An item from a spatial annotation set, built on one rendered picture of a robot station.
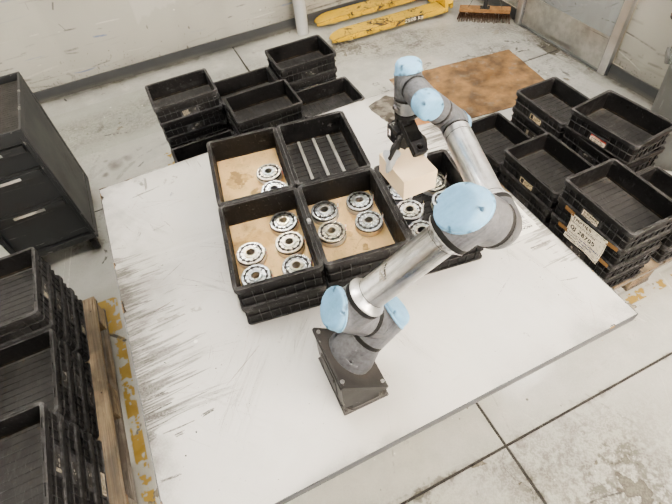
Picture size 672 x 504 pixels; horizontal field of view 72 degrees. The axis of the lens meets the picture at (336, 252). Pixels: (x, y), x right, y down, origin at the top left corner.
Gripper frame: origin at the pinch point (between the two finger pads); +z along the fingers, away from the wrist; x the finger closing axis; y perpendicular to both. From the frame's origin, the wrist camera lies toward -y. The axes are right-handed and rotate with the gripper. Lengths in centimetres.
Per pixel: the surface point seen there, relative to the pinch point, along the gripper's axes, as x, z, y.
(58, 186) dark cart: 130, 54, 132
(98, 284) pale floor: 138, 109, 108
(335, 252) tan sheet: 28.5, 26.7, -0.4
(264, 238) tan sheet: 49, 27, 18
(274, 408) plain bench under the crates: 68, 40, -38
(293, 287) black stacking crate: 48, 25, -9
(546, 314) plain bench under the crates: -27, 40, -49
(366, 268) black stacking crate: 22.4, 25.8, -12.7
